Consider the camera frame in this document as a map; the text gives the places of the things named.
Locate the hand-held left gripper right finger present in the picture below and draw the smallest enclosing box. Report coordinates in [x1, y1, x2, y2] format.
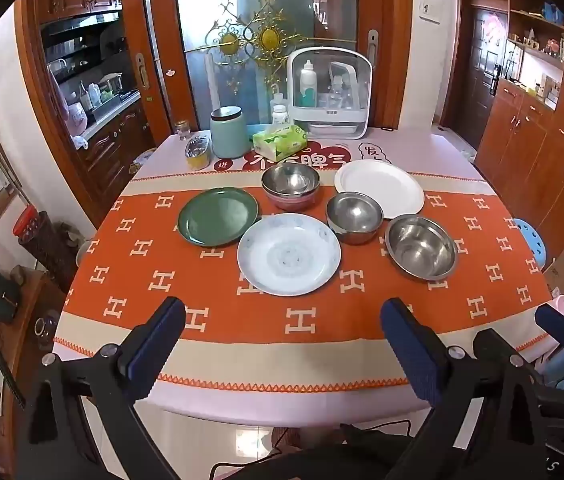
[380, 298, 560, 480]

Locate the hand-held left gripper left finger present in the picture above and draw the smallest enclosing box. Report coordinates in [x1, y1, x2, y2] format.
[26, 296, 186, 480]

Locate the large steel bowl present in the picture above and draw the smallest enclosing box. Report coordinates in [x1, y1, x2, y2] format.
[385, 214, 459, 281]

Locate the green plate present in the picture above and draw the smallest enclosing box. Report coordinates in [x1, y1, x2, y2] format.
[178, 187, 261, 247]

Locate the small steel bowl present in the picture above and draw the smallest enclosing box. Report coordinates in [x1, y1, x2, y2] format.
[326, 192, 384, 245]

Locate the white plate with faint pattern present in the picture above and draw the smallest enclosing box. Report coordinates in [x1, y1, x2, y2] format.
[237, 212, 341, 297]

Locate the plain white plate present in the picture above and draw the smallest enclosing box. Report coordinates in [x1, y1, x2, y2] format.
[334, 160, 426, 220]

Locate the pink-sided steel bowl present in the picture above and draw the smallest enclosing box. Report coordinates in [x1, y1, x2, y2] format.
[261, 162, 321, 212]

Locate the orange patterned tablecloth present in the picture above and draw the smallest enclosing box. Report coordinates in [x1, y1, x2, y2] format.
[52, 162, 555, 391]

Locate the blue stool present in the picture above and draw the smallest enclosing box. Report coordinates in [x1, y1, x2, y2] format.
[512, 218, 547, 271]

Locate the wooden side cabinet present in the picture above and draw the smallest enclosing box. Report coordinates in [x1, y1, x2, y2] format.
[0, 270, 70, 461]

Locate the wooden shelf cabinet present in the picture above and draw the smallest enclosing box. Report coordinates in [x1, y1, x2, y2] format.
[474, 0, 564, 261]

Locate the red-lidded jar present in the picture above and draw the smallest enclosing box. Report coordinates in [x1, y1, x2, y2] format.
[13, 205, 41, 237]

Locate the yellow jar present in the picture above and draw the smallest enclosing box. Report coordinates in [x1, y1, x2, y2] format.
[184, 135, 213, 171]

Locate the wooden kitchen counter cabinet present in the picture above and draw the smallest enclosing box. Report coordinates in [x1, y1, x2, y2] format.
[74, 95, 155, 211]

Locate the pink printed table cover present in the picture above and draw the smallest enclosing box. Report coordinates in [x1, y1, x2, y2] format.
[52, 127, 558, 428]

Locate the mint green canister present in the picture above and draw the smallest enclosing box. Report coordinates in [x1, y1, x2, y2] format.
[210, 105, 250, 159]

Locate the green tissue pack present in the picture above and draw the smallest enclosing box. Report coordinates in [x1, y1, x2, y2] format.
[252, 125, 309, 162]

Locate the white storage box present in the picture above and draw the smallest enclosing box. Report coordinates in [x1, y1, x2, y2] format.
[287, 46, 373, 139]

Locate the dark brown entry door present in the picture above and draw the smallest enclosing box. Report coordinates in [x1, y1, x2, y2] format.
[464, 2, 508, 146]

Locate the white and green bottle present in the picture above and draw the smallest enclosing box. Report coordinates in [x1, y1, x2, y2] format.
[300, 60, 319, 108]

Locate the range hood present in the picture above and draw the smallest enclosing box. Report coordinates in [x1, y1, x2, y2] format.
[42, 10, 125, 61]

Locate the glass door with gold ornament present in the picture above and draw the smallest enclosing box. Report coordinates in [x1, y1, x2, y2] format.
[174, 0, 363, 126]

